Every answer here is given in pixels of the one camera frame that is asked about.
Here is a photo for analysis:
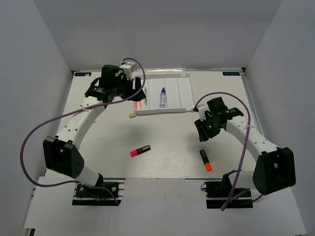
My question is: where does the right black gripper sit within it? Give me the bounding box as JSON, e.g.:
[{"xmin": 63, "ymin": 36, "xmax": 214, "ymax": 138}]
[{"xmin": 194, "ymin": 115, "xmax": 222, "ymax": 142}]

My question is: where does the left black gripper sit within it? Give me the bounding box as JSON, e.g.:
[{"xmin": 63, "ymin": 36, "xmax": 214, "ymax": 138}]
[{"xmin": 112, "ymin": 74, "xmax": 146, "ymax": 102}]

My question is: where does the orange highlighter black cap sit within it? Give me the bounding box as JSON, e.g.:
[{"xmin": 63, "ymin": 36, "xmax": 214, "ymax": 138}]
[{"xmin": 199, "ymin": 149, "xmax": 212, "ymax": 172}]

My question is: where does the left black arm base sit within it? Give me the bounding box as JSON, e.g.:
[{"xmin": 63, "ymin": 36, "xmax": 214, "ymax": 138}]
[{"xmin": 72, "ymin": 178, "xmax": 125, "ymax": 206}]

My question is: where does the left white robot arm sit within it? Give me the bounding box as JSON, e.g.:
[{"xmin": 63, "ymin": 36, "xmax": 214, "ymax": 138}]
[{"xmin": 43, "ymin": 61, "xmax": 146, "ymax": 196}]

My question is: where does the pink highlighter black cap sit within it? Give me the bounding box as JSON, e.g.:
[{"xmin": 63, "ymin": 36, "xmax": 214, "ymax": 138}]
[{"xmin": 130, "ymin": 145, "xmax": 151, "ymax": 157}]

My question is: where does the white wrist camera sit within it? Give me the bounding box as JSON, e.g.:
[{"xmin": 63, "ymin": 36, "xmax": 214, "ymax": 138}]
[
  {"xmin": 120, "ymin": 62, "xmax": 135, "ymax": 78},
  {"xmin": 193, "ymin": 104, "xmax": 209, "ymax": 121}
]

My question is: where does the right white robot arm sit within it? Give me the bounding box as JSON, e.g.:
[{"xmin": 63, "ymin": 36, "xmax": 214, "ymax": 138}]
[{"xmin": 194, "ymin": 97, "xmax": 296, "ymax": 196}]

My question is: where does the small blue-capped bottle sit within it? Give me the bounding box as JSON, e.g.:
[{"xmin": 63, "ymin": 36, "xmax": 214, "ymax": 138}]
[{"xmin": 159, "ymin": 88, "xmax": 166, "ymax": 108}]

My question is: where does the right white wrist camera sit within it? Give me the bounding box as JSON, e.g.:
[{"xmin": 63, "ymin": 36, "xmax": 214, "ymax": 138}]
[{"xmin": 193, "ymin": 104, "xmax": 209, "ymax": 121}]

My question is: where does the white compartment tray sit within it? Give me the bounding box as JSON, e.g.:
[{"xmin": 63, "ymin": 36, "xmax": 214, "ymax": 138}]
[{"xmin": 135, "ymin": 73, "xmax": 194, "ymax": 115}]

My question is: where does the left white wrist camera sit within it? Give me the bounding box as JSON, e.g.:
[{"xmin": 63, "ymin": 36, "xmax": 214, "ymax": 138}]
[{"xmin": 120, "ymin": 62, "xmax": 135, "ymax": 78}]

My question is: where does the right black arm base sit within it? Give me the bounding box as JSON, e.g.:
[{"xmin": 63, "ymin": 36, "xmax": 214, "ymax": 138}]
[{"xmin": 201, "ymin": 181, "xmax": 253, "ymax": 209}]

